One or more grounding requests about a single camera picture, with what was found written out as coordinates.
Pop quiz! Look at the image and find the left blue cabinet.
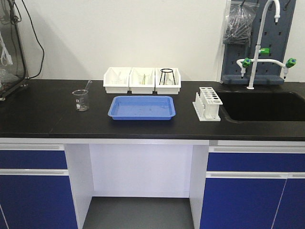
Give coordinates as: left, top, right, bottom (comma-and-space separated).
0, 146, 78, 229

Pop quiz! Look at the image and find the black cable on wall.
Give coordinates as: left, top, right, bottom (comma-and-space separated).
4, 0, 45, 80

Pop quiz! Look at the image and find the beaker in middle bin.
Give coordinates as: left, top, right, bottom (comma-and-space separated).
138, 73, 151, 85

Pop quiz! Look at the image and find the right white plastic bin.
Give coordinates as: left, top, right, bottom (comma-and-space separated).
155, 68, 181, 94

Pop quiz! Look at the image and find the right blue cabinet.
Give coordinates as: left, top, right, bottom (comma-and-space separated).
200, 141, 305, 229

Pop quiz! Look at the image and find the middle white plastic bin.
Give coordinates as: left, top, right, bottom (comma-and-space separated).
129, 67, 155, 94

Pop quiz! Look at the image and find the black metal frame stand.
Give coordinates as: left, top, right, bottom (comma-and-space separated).
0, 0, 28, 101

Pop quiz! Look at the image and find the blue cabinet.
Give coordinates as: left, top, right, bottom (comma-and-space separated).
200, 141, 305, 229
0, 146, 78, 229

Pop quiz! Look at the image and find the plastic bag of pegs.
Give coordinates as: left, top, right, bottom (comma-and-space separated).
223, 0, 259, 46

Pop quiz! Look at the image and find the glassware in left bin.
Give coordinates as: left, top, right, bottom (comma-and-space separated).
111, 71, 129, 84

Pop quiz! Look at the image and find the white plastic bin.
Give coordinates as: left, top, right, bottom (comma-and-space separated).
129, 67, 155, 94
103, 67, 132, 94
155, 68, 181, 94

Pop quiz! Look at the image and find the glass beaker on counter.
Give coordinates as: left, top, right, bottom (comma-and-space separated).
72, 89, 90, 112

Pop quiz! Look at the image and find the white test tube rack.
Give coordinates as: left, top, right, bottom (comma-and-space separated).
193, 87, 223, 122

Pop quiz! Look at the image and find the blue-grey pegboard drying rack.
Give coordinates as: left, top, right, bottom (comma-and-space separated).
221, 0, 296, 86

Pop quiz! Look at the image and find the glass flask in bin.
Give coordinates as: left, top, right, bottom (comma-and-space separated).
159, 72, 175, 85

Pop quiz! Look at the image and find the blue plastic tray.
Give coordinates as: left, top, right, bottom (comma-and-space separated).
108, 95, 176, 120

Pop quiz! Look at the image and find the black lab sink basin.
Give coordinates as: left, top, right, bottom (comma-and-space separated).
217, 91, 305, 122

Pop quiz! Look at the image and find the left white plastic bin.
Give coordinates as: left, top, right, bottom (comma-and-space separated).
103, 67, 132, 94

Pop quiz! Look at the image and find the white gooseneck lab faucet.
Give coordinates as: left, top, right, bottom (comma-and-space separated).
236, 0, 296, 90

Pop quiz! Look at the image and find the black metal tripod stand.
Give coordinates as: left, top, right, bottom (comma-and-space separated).
159, 68, 177, 85

